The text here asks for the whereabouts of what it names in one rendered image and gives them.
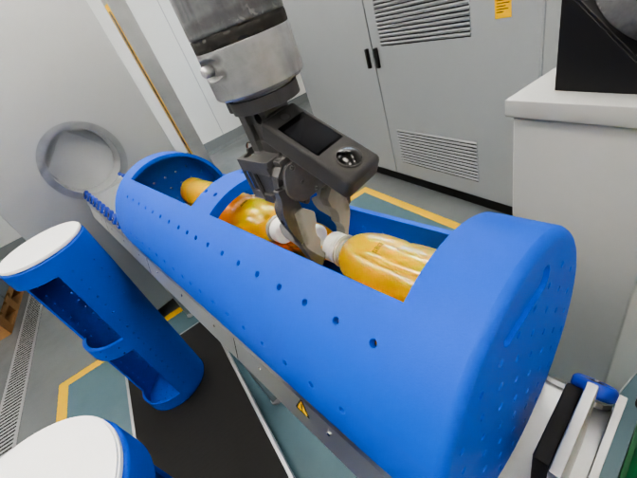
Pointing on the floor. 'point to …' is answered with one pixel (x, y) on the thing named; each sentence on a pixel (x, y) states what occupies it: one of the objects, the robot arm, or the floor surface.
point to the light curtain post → (154, 75)
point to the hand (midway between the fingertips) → (334, 247)
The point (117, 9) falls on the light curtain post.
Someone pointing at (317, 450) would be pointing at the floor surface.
